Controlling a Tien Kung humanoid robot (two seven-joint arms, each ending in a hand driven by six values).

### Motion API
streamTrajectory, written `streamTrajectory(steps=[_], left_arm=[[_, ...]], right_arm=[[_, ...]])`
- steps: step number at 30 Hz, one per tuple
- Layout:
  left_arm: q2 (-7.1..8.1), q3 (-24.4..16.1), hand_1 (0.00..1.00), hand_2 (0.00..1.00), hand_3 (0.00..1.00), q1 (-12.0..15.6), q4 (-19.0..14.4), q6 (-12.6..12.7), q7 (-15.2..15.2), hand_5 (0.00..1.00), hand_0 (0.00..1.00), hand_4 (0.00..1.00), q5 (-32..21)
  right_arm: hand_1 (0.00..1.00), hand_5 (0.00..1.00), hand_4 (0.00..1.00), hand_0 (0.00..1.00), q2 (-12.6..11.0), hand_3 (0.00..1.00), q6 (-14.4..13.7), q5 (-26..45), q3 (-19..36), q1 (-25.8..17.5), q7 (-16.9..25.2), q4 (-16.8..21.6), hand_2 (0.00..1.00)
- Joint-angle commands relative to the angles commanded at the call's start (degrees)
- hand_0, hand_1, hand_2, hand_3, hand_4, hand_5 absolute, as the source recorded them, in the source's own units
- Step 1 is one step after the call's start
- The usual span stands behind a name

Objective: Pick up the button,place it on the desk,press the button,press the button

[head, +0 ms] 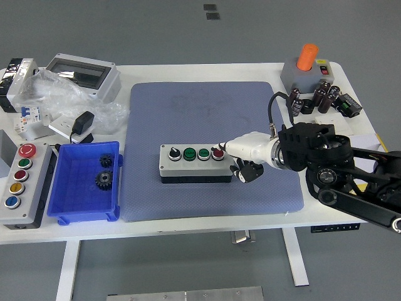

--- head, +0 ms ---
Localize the grey metal box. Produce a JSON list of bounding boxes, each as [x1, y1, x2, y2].
[[0, 130, 18, 179]]

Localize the white blue circuit breaker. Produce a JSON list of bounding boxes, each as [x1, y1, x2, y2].
[[14, 105, 43, 134]]

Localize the orange cylinder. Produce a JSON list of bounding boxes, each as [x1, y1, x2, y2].
[[296, 43, 320, 71]]

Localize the white table leg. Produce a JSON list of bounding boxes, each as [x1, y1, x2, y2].
[[281, 228, 310, 287], [55, 240, 81, 301]]

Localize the white wall socket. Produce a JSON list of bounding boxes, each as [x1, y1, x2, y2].
[[48, 115, 87, 140]]

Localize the yellow white carton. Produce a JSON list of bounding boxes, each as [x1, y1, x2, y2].
[[346, 133, 390, 154]]

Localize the grey five-button control box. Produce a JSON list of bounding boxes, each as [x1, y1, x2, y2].
[[0, 142, 59, 230]]

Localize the black table control panel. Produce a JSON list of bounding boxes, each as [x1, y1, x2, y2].
[[310, 224, 360, 233]]

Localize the black white carton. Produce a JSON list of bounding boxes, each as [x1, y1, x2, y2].
[[0, 58, 39, 113]]

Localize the blue-grey textured mat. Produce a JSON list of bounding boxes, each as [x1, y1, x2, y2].
[[120, 81, 305, 223]]

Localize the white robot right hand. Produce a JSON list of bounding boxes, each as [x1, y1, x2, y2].
[[211, 131, 279, 184]]

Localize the black module with green terminal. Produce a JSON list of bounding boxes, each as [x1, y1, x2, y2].
[[332, 93, 363, 119]]

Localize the black power adapter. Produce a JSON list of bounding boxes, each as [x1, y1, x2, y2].
[[68, 110, 95, 144]]

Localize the grey switch box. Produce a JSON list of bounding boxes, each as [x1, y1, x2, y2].
[[279, 58, 335, 95]]

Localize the white wall switch plate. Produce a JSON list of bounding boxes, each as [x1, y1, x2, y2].
[[314, 113, 352, 133]]

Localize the grey enclosure with clear lid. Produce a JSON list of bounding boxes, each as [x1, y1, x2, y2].
[[45, 53, 122, 103]]

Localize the large black gear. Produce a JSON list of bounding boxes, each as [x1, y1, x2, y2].
[[95, 170, 114, 191]]

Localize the white metal bracket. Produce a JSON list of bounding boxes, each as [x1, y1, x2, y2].
[[23, 112, 57, 141]]

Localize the grey four-button control box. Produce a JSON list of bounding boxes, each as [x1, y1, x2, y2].
[[159, 144, 234, 184]]

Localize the clear plastic bag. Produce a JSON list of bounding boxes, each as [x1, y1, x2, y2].
[[14, 68, 130, 135]]

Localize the blue plastic bin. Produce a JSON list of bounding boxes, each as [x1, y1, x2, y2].
[[46, 140, 123, 225]]

